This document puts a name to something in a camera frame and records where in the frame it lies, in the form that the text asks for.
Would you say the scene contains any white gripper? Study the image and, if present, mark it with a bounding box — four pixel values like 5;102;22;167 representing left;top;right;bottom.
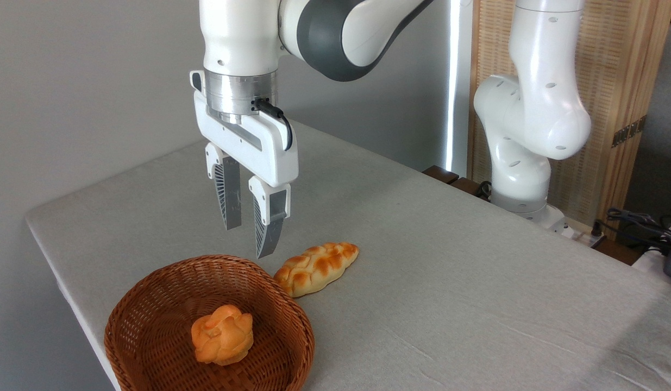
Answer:
190;70;299;259

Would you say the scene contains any round orange bread roll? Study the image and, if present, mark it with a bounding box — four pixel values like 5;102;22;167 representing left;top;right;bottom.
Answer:
191;305;254;365

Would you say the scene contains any braided golden bread loaf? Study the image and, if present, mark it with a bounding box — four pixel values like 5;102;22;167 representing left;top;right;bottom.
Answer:
274;242;360;298

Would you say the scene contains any brown wicker basket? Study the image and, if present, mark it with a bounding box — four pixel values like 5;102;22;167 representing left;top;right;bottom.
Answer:
104;255;315;391

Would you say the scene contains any dark brown wooden block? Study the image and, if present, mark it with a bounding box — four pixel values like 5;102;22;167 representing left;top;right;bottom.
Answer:
422;166;491;201

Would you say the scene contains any grey tablecloth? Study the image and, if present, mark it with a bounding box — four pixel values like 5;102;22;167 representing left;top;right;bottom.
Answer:
24;119;671;391

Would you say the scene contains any metal screen hinge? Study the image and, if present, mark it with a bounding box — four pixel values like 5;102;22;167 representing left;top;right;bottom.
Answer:
611;115;647;148

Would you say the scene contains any wooden bamboo folding screen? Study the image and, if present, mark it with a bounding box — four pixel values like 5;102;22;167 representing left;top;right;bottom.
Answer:
468;0;671;239

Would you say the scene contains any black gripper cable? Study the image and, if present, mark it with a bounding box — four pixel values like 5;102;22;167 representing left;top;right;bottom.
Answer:
254;98;293;152

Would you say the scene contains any black cable bundle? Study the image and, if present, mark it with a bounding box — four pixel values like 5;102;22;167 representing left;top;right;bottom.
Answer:
592;208;671;256

